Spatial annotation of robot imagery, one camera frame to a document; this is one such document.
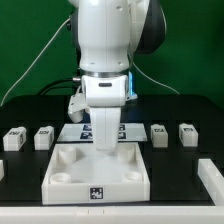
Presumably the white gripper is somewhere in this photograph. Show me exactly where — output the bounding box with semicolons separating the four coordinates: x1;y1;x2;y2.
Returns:
82;75;128;151

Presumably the white square tabletop tray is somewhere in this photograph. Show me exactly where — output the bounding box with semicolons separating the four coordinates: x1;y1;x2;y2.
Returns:
41;142;150;205

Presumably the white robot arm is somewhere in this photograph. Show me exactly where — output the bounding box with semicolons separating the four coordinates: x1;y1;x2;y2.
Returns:
68;0;166;151

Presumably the white sheet with markers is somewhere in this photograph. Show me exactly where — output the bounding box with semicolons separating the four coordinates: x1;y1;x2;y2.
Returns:
57;123;147;142

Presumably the white block left edge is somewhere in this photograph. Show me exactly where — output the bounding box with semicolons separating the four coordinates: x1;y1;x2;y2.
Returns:
0;160;4;181

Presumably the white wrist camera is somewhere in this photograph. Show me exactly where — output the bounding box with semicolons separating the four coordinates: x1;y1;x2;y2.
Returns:
68;93;89;123

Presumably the black cable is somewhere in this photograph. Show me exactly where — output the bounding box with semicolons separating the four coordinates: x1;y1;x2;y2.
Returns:
37;78;83;96

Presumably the white cable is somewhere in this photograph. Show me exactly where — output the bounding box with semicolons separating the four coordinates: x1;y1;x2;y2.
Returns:
0;18;72;107

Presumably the white L-shaped obstacle wall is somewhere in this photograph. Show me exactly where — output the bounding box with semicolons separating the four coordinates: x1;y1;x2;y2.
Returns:
0;159;224;224

